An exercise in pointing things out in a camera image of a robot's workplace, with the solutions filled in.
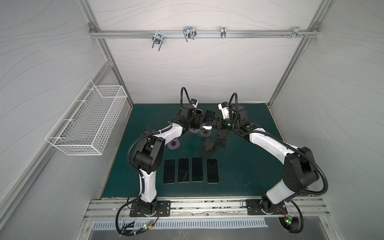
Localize pink phone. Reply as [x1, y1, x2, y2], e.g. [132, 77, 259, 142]
[202, 110, 216, 129]

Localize purple phone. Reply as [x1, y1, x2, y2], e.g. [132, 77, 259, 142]
[178, 158, 190, 183]

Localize silver phone black screen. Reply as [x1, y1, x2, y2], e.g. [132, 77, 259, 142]
[163, 159, 176, 185]

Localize teal phone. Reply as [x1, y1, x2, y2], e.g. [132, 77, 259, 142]
[206, 159, 220, 184]

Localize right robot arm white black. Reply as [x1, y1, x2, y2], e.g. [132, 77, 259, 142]
[212, 102, 328, 215]

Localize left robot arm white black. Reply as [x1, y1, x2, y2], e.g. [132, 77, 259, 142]
[127, 99, 202, 215]

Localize round grey stand back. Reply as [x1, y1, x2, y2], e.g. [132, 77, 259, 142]
[199, 126, 212, 138]

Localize black folding phone stand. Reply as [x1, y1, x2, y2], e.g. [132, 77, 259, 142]
[199, 138, 217, 160]

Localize metal u-bolt clamp middle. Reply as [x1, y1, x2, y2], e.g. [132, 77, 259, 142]
[183, 27, 197, 42]

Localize metal u-bolt clamp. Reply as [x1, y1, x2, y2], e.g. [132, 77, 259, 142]
[183, 27, 197, 42]
[152, 33, 164, 51]

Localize metal u-bolt clamp left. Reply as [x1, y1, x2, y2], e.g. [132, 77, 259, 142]
[152, 33, 164, 51]

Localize aluminium top cross bar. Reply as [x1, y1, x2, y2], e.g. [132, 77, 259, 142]
[90, 29, 320, 39]

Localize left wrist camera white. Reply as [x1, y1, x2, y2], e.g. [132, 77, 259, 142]
[191, 99, 198, 108]

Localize small metal bracket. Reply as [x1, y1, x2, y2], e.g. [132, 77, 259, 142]
[221, 27, 227, 39]

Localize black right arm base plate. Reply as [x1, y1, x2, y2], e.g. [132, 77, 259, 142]
[242, 199, 288, 216]

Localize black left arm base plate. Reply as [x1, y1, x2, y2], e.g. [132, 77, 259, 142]
[130, 200, 171, 217]

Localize white wire basket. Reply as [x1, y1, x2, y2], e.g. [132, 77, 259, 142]
[45, 80, 127, 156]

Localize metal bolt bracket right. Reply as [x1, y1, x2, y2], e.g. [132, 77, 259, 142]
[282, 27, 309, 39]

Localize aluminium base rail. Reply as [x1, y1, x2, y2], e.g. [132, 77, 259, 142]
[84, 196, 330, 220]

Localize black corrugated right cable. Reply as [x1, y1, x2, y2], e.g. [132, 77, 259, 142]
[228, 92, 329, 196]

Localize white slotted cable duct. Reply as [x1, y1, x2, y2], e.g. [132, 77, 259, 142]
[92, 217, 268, 231]

